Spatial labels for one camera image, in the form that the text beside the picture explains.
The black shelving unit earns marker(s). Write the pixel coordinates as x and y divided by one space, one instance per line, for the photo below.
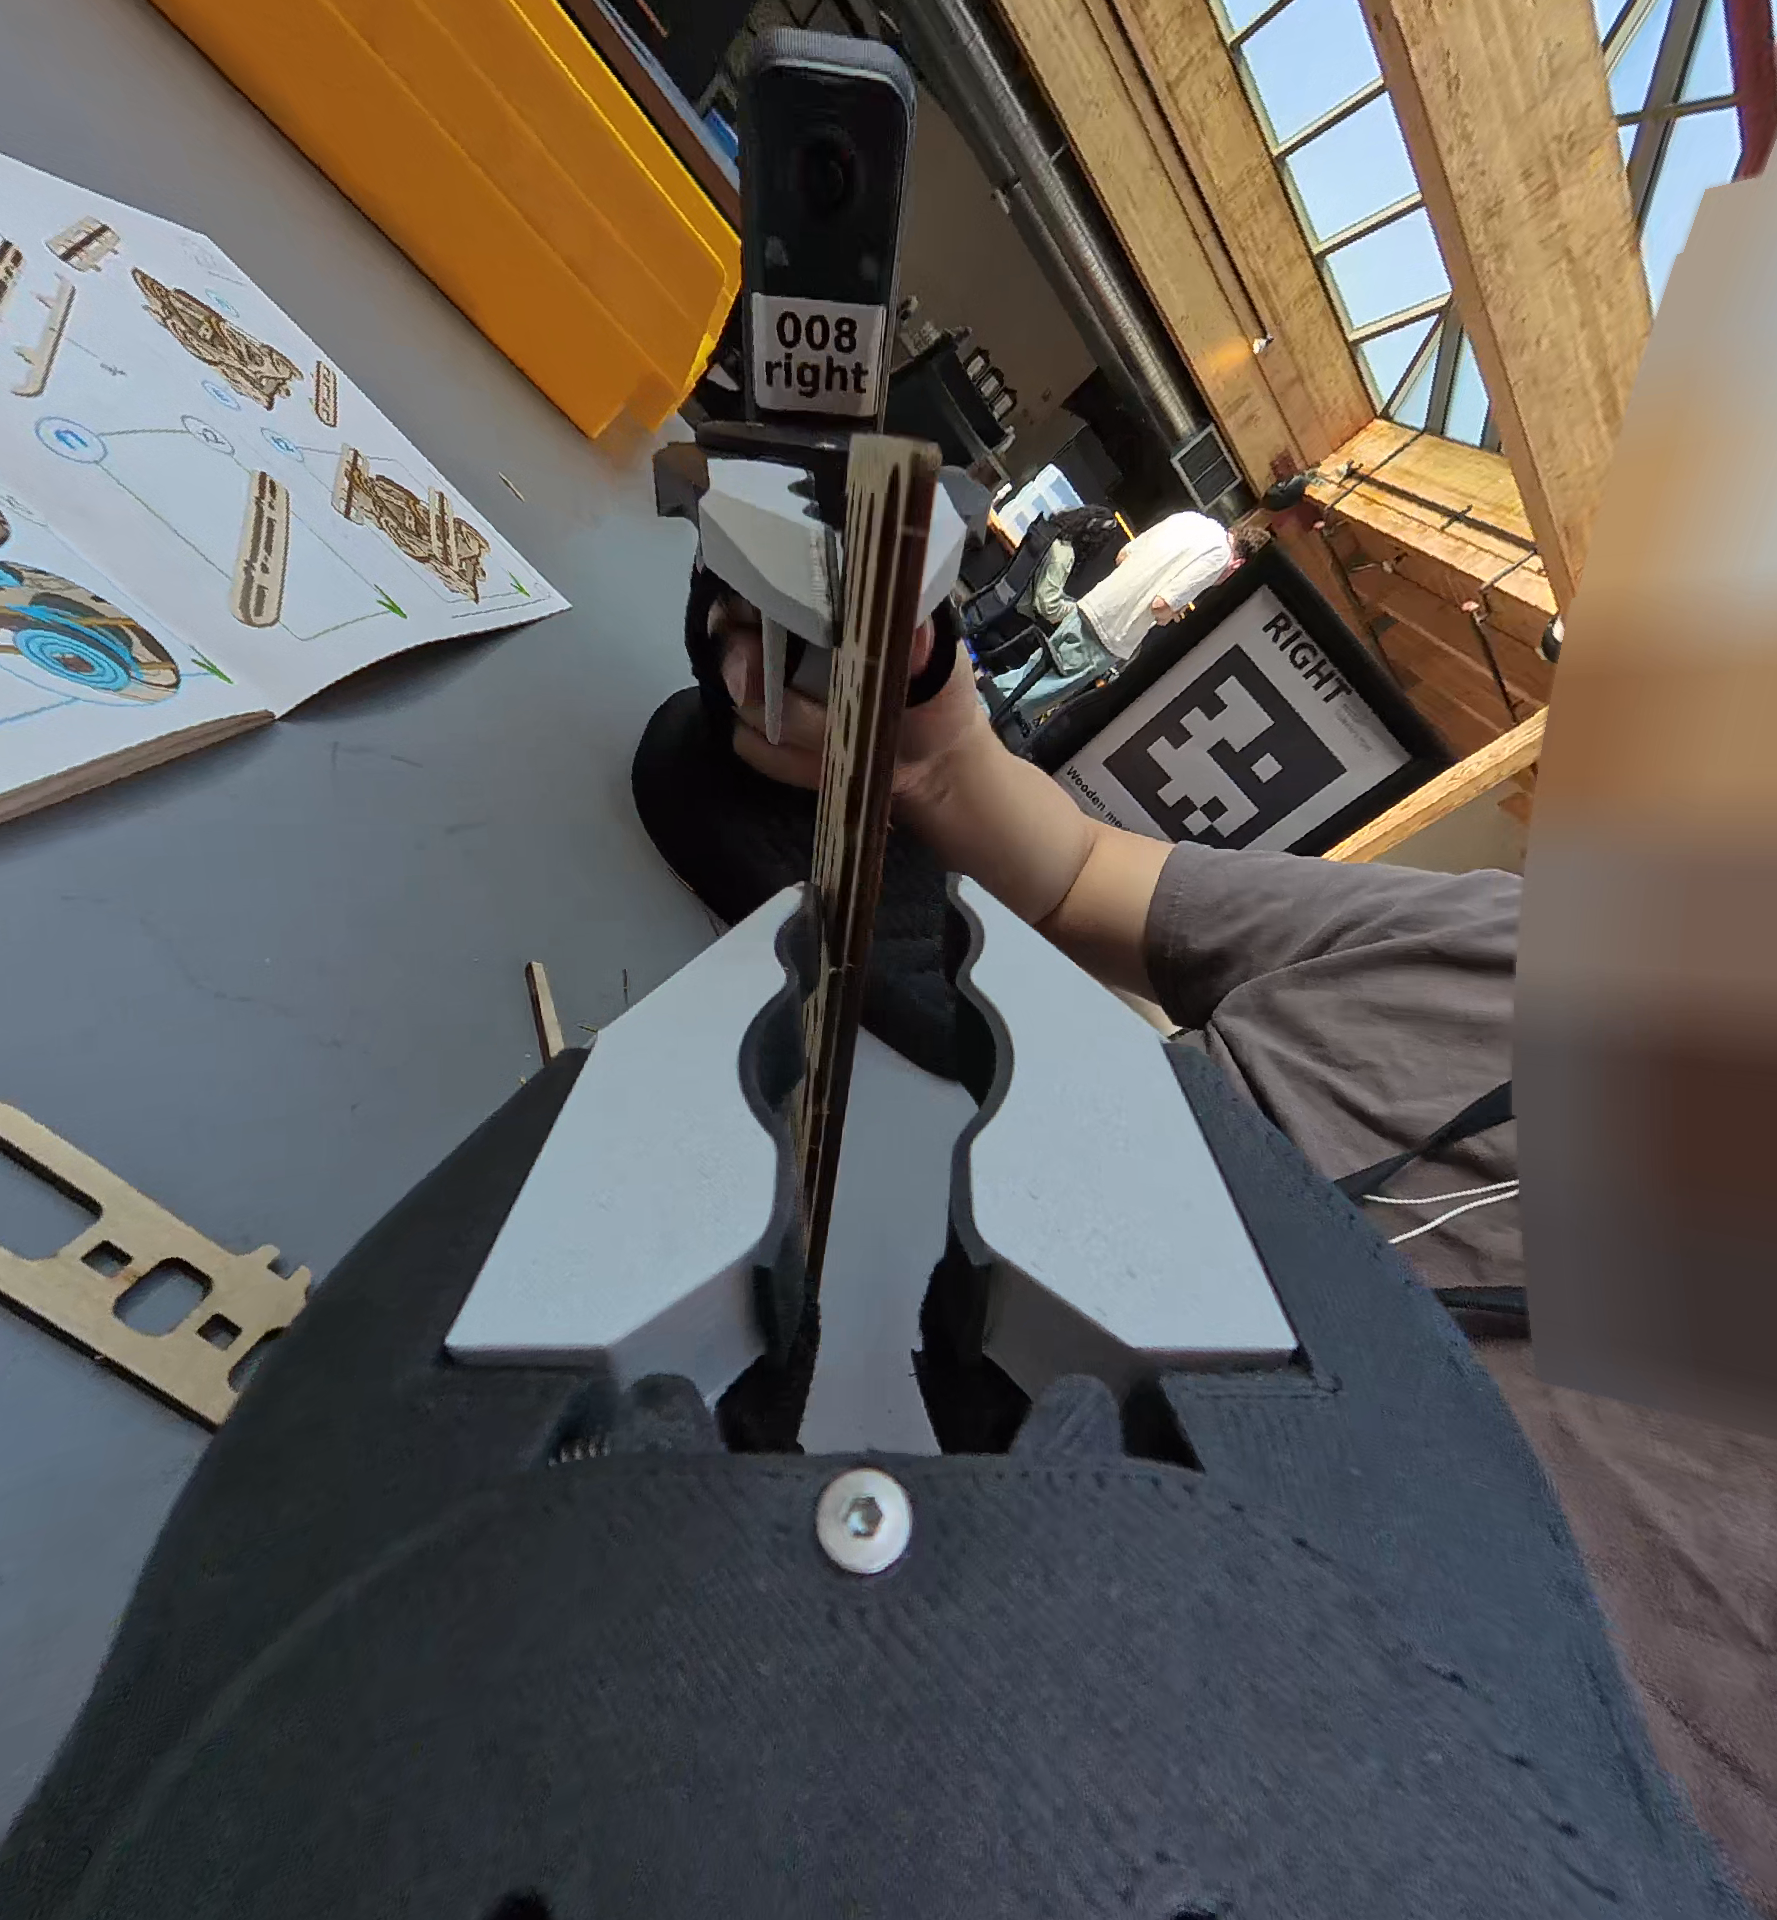
965 390

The wooden ceiling beam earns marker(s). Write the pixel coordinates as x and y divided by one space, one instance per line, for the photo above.
1514 269

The assembly instruction booklet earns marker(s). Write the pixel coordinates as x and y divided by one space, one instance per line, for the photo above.
151 451

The small wooden wedge stick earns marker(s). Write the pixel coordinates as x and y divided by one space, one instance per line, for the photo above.
547 1022

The slotted flat wooden part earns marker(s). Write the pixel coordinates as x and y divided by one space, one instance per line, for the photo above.
18 1265

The yellow plastic bin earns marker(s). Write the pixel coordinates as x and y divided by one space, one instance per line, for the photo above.
498 180

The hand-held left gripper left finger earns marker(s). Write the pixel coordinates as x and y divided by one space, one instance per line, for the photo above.
621 1197

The grey ventilation duct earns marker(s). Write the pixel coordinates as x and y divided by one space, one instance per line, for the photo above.
1072 197

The black framed tag sign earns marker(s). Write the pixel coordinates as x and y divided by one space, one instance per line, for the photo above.
1248 720

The person's right forearm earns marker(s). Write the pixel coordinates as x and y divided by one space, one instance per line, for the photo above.
1072 852

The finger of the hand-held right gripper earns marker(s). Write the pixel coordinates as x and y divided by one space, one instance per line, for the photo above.
950 536
771 550

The wooden loft platform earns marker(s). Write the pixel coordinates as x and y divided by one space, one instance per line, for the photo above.
1431 569

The thin laser-cut plywood sheet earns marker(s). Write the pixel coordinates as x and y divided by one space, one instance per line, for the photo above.
869 671

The light wooden board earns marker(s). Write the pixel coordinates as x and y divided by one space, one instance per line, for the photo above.
1439 785

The skylight window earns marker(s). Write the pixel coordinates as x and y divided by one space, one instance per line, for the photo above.
1368 197

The person's right hand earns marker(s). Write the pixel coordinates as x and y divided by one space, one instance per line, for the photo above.
931 747

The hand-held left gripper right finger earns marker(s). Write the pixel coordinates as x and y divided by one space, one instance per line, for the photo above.
1130 1197

